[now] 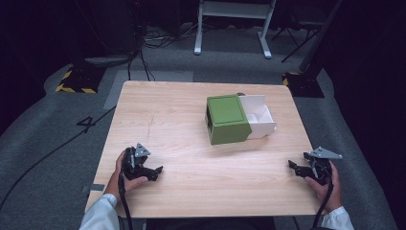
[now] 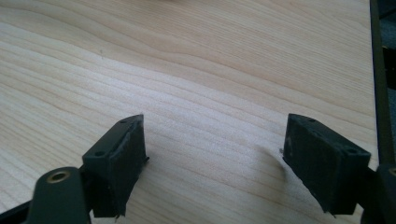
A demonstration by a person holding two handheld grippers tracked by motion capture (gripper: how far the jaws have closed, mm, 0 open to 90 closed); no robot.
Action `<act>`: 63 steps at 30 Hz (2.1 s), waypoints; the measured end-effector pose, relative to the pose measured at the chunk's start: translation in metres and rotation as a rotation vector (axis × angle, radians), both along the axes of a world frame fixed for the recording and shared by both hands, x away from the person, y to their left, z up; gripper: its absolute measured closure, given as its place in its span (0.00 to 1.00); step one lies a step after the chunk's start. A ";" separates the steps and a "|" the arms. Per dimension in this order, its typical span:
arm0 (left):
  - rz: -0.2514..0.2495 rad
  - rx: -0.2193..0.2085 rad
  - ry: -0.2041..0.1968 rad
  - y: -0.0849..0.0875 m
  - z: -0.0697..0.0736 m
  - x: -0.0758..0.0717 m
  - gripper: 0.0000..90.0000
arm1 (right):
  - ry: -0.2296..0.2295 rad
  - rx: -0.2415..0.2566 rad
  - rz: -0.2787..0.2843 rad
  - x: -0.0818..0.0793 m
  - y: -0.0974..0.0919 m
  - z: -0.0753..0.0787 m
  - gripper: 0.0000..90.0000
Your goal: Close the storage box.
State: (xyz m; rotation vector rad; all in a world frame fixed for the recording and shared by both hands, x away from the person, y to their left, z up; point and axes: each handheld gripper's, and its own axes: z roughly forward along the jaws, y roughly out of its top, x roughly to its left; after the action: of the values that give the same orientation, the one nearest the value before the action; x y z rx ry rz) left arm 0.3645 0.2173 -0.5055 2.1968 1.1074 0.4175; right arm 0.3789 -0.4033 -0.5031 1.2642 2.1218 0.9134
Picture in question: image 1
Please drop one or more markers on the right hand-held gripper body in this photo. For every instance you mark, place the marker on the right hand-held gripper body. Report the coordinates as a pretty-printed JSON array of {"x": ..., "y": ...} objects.
[{"x": 319, "y": 166}]

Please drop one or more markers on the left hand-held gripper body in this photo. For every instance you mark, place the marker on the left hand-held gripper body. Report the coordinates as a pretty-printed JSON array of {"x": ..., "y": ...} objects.
[{"x": 135, "y": 159}]

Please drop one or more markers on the white drawer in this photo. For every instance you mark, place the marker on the white drawer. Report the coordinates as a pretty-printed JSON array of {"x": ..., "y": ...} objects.
[{"x": 260, "y": 116}]

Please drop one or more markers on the green drawer box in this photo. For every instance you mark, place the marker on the green drawer box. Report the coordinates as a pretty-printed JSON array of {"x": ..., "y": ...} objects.
[{"x": 227, "y": 119}]

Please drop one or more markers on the person's left hand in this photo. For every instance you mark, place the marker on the person's left hand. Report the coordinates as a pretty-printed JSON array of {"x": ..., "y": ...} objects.
[{"x": 129, "y": 183}]

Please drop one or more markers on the person's right hand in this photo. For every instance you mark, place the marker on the person's right hand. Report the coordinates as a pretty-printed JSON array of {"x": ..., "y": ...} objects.
[{"x": 328, "y": 195}]

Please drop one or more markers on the grey tape piece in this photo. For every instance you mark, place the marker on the grey tape piece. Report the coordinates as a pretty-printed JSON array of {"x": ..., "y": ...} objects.
[{"x": 97, "y": 187}]

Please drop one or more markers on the black yellow striped stand base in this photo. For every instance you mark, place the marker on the black yellow striped stand base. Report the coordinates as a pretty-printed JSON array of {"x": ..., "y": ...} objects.
[
  {"x": 79, "y": 80},
  {"x": 303, "y": 84}
]

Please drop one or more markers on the black folding stand legs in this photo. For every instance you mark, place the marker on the black folding stand legs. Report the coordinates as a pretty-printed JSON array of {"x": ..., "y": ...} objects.
[{"x": 295, "y": 35}]

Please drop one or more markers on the grey metal stand pole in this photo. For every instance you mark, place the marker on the grey metal stand pole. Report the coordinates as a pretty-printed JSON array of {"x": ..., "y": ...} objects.
[{"x": 320, "y": 35}]

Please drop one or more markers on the white metal table frame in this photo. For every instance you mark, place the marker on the white metal table frame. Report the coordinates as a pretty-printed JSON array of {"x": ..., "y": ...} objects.
[{"x": 234, "y": 9}]

